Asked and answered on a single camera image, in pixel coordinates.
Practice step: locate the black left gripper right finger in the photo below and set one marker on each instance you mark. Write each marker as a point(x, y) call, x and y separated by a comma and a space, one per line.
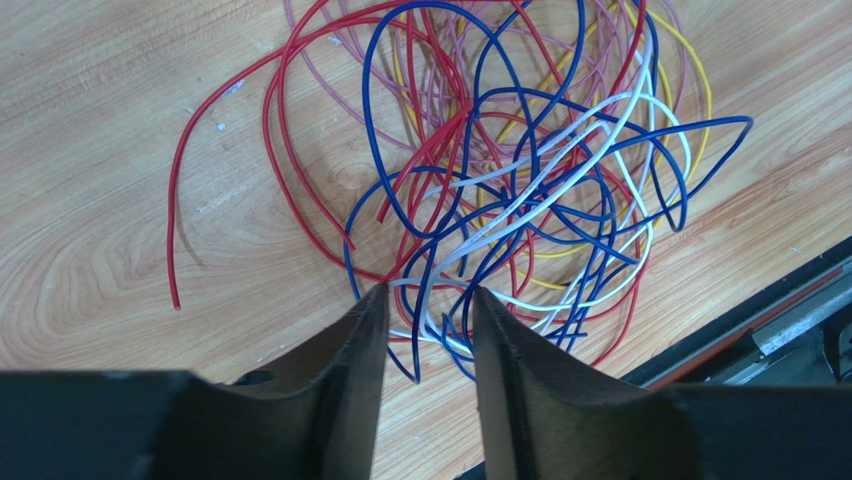
point(546, 415)

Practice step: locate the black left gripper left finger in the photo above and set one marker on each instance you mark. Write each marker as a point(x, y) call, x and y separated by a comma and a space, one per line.
point(309, 414)

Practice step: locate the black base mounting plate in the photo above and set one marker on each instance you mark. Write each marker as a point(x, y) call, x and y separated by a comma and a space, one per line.
point(766, 387)

